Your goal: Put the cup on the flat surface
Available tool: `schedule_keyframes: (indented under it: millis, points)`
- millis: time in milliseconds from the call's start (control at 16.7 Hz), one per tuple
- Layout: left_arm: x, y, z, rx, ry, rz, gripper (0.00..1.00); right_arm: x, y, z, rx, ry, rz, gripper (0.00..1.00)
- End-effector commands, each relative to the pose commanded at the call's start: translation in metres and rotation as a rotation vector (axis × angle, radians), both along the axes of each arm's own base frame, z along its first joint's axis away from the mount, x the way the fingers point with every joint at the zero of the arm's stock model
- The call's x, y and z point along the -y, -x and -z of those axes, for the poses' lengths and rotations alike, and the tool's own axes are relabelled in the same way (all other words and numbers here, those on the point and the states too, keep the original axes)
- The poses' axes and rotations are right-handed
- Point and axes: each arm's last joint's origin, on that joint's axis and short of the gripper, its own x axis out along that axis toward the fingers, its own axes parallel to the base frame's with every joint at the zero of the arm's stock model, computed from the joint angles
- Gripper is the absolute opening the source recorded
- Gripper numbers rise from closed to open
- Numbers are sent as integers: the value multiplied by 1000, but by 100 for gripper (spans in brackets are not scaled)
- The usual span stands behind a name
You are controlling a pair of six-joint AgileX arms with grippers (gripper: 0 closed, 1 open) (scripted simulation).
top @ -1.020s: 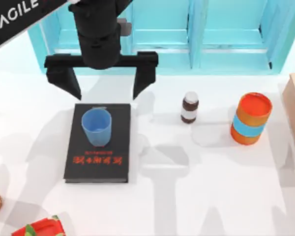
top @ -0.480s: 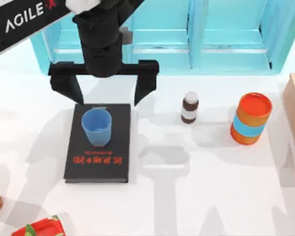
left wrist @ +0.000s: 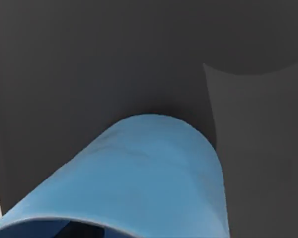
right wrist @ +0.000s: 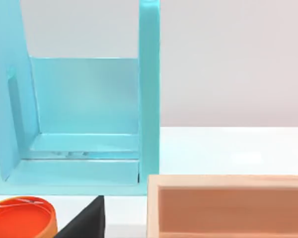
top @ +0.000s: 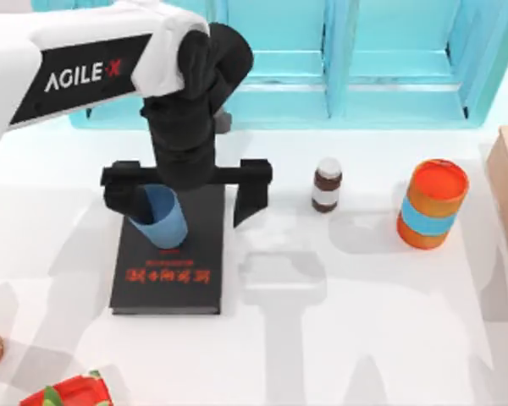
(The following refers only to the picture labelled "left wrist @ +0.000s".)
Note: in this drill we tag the blue cup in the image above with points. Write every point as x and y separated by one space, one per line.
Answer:
149 173

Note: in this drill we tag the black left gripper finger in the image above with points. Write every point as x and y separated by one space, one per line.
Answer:
87 231

